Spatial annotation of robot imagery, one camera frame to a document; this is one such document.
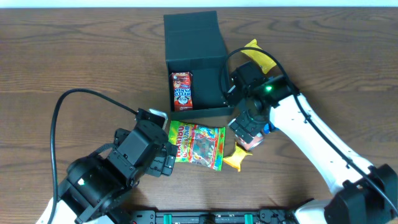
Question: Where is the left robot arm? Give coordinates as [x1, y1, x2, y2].
[38, 109, 177, 223]

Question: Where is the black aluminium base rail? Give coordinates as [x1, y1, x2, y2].
[129, 209, 298, 224]

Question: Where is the yellow snack bar wrapper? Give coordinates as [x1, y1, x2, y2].
[241, 50, 276, 74]

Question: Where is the green Haribo gummy bag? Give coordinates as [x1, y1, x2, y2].
[169, 121, 225, 171]

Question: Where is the small Pringles can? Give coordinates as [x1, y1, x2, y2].
[228, 118, 264, 151]

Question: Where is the red Hello Panda box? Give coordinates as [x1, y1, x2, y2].
[170, 72, 193, 111]

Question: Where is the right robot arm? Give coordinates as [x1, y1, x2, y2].
[227, 62, 397, 223]

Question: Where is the blue Oreo cookie pack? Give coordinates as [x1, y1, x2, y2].
[263, 123, 278, 134]

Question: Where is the black open gift box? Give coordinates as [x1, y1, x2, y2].
[164, 11, 234, 120]

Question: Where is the small yellow snack packet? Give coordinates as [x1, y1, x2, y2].
[223, 143, 252, 172]

